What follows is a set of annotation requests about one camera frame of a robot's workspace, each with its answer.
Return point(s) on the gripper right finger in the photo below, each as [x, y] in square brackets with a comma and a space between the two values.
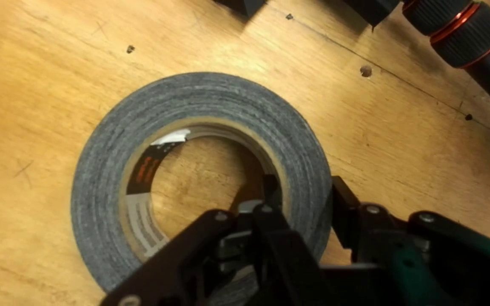
[389, 242]

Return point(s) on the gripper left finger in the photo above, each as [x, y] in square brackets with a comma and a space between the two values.
[270, 238]

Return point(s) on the grey tape roll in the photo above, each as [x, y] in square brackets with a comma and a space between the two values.
[113, 178]

